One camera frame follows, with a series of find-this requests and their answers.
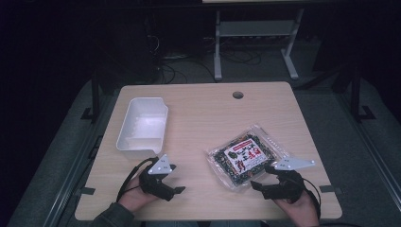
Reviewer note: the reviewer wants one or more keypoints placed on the black metal stand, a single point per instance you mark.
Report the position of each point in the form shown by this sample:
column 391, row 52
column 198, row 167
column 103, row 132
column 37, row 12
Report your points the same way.
column 95, row 97
column 356, row 94

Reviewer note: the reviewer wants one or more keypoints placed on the dark tape tab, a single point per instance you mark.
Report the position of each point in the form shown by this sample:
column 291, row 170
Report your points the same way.
column 85, row 190
column 328, row 189

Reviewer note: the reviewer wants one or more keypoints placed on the person's left hand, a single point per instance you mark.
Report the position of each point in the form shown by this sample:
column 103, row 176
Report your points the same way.
column 135, row 198

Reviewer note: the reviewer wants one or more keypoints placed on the clear dark snack packet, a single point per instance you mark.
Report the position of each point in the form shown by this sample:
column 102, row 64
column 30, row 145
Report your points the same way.
column 246, row 157

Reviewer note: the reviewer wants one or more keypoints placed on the white metal stand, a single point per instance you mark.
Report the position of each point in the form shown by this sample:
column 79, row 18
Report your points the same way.
column 257, row 28

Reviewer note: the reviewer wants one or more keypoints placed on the person's grey left sleeve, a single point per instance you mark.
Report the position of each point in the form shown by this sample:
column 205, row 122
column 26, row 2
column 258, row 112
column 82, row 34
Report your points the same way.
column 113, row 217

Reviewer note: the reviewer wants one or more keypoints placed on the white plastic bin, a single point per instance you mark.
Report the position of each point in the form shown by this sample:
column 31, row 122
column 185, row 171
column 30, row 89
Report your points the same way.
column 143, row 127

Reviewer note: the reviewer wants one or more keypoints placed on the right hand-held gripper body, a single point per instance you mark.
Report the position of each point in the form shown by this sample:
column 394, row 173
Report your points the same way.
column 285, row 187

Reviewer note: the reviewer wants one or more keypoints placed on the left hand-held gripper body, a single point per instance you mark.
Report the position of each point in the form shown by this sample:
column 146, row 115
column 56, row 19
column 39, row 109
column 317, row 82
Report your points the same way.
column 156, row 184

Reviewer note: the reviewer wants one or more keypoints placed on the metal floor rail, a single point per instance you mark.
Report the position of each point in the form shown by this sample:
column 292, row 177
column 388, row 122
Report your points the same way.
column 74, row 164
column 372, row 151

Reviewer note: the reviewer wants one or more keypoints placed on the person's right hand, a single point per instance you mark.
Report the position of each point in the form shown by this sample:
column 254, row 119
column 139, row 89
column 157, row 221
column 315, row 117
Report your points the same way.
column 299, row 210

